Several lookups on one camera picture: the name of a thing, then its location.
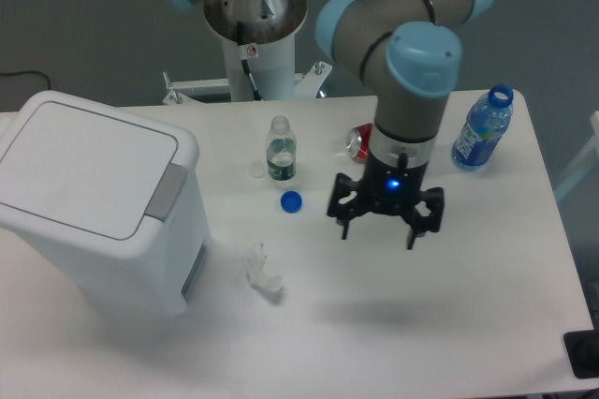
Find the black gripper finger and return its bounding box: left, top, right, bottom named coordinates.
left=327, top=173, right=360, bottom=240
left=406, top=187, right=445, bottom=250

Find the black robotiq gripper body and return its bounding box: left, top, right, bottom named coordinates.
left=358, top=154, right=427, bottom=221

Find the white push-button trash can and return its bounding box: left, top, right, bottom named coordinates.
left=1, top=91, right=211, bottom=316

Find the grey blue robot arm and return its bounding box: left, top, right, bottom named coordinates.
left=171, top=0, right=494, bottom=240

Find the crushed red soda can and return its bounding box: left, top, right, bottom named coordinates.
left=345, top=123, right=373, bottom=162

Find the blue bottle cap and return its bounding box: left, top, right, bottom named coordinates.
left=280, top=190, right=303, bottom=214

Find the clear green-label plastic bottle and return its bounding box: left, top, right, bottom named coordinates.
left=265, top=115, right=297, bottom=182

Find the white bottle cap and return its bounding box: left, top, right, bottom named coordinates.
left=248, top=162, right=265, bottom=179

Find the blue plastic drink bottle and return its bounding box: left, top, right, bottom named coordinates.
left=451, top=84, right=514, bottom=170

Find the white furniture at right edge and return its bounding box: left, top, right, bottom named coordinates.
left=553, top=111, right=598, bottom=203

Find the black device at table edge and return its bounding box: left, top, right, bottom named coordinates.
left=563, top=330, right=598, bottom=379

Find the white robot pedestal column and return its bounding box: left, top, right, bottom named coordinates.
left=204, top=0, right=307, bottom=102

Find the black floor cable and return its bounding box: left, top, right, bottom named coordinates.
left=0, top=70, right=51, bottom=87

